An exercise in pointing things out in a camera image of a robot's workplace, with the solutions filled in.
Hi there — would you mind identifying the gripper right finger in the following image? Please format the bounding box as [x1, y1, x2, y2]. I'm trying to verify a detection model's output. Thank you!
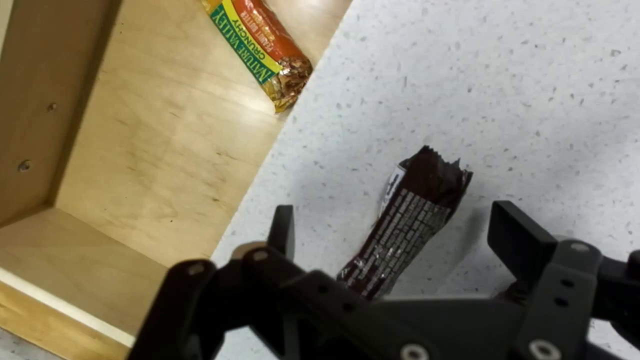
[487, 200, 640, 360]

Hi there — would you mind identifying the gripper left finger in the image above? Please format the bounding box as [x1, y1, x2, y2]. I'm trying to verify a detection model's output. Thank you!
[127, 204, 432, 360]

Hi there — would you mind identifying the light wooden drawer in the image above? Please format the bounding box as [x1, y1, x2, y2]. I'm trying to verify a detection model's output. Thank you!
[0, 0, 354, 360]

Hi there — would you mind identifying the brown snack bar wrapper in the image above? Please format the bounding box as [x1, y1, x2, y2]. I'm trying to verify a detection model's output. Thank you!
[336, 145, 474, 301]

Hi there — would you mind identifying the orange and green granola bar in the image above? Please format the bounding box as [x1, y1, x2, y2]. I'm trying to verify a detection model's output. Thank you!
[201, 0, 314, 114]

